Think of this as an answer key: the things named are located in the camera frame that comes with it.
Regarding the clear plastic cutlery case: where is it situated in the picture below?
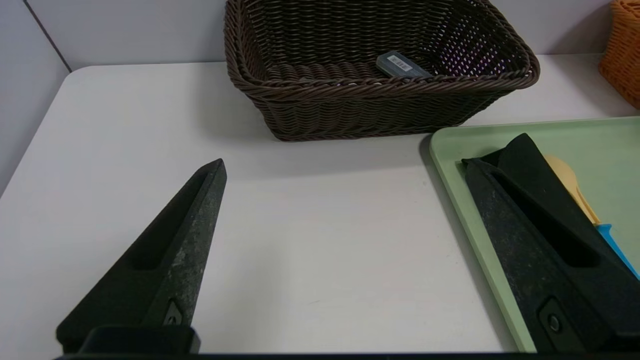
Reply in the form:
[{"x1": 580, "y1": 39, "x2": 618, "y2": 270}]
[{"x1": 376, "y1": 50, "x2": 434, "y2": 80}]

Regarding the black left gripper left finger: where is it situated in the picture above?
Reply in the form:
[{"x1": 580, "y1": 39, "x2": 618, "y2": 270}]
[{"x1": 55, "y1": 158, "x2": 227, "y2": 355}]

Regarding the wooden spoon with blue handle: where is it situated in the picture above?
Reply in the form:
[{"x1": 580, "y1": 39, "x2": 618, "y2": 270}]
[{"x1": 542, "y1": 154, "x2": 640, "y2": 279}]

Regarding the dark brown wicker basket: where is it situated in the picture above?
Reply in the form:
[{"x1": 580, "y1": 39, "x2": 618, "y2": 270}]
[{"x1": 223, "y1": 0, "x2": 541, "y2": 142}]

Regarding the orange wicker basket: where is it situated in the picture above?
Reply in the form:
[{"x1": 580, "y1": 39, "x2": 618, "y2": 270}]
[{"x1": 598, "y1": 0, "x2": 640, "y2": 110}]

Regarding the black glasses case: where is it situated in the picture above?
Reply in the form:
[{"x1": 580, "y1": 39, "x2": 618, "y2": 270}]
[{"x1": 461, "y1": 132, "x2": 640, "y2": 281}]

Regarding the light green plastic tray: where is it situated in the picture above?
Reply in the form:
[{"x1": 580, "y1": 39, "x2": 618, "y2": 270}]
[{"x1": 428, "y1": 116, "x2": 640, "y2": 354}]

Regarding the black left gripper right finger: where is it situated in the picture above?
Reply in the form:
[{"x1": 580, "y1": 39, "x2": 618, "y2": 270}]
[{"x1": 464, "y1": 160, "x2": 640, "y2": 355}]

